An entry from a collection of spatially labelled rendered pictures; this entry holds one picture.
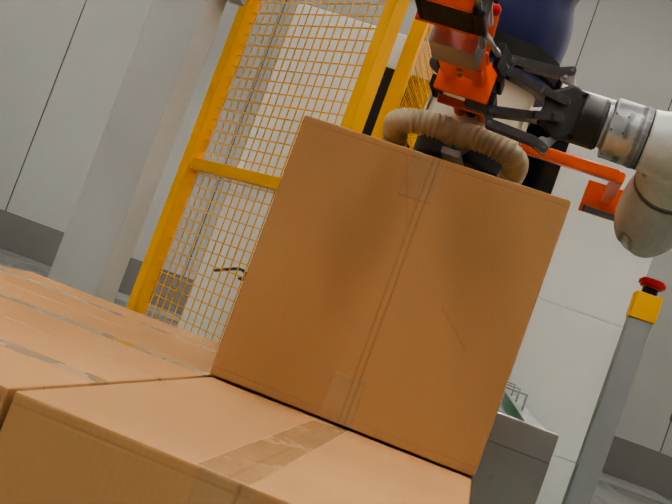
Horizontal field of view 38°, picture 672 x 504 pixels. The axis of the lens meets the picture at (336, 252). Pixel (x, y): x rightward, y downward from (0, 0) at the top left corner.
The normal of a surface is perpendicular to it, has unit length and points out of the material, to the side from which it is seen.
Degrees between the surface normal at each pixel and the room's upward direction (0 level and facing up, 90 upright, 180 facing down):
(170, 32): 90
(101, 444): 90
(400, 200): 90
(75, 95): 90
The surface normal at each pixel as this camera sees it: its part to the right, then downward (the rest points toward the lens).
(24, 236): -0.07, -0.08
